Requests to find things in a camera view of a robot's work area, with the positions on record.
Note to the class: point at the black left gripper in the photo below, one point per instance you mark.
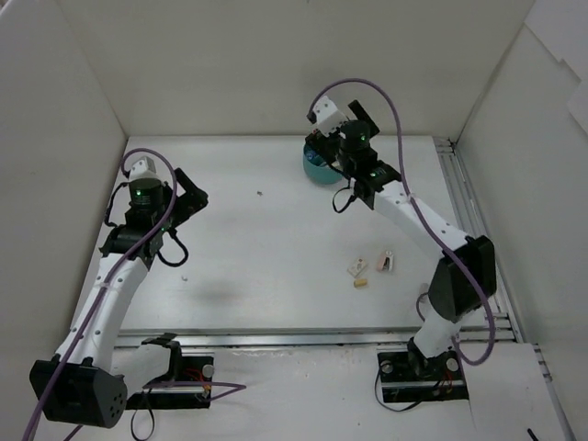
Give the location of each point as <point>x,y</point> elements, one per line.
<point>185,197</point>

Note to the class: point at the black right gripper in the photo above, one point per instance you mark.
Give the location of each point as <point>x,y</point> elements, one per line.
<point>366,118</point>

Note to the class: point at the white boxed eraser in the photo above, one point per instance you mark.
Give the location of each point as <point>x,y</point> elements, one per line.
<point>357,268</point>

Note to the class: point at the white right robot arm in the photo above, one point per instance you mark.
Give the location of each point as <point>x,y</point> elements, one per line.
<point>465,273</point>

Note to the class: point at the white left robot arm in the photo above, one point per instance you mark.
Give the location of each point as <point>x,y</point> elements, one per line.
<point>80,384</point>

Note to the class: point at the teal round compartment organizer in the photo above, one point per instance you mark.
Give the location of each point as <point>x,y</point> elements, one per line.
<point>320,174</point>

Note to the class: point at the small tan eraser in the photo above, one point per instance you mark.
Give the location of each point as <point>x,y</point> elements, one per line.
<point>360,283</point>

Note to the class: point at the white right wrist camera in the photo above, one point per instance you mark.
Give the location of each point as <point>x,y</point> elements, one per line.
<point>328,118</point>

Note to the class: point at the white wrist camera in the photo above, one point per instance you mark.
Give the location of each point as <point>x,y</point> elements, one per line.
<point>328,118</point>
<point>143,168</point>

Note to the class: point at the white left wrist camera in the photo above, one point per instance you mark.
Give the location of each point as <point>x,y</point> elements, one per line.
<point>143,168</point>

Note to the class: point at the aluminium front rail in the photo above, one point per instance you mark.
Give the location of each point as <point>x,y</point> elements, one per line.
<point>287,337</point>

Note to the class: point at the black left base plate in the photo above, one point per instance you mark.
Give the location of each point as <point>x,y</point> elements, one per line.
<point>195,369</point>

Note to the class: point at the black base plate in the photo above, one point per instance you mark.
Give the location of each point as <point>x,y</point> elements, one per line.
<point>400,386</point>
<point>195,369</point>

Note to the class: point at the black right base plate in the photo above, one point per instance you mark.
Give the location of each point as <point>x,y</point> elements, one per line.
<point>400,386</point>

